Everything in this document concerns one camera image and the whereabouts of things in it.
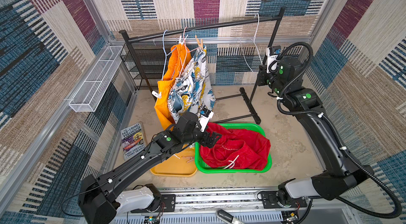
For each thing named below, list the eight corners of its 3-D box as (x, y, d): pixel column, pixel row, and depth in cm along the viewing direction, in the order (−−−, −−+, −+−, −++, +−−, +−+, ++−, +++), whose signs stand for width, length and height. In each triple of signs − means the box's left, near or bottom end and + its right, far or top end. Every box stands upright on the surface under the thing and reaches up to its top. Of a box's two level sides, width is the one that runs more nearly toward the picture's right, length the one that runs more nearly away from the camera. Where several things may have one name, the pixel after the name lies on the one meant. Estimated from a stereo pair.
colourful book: (126, 159, 90) (123, 156, 86) (122, 132, 100) (119, 129, 97) (147, 150, 93) (145, 147, 90) (141, 125, 103) (139, 122, 100)
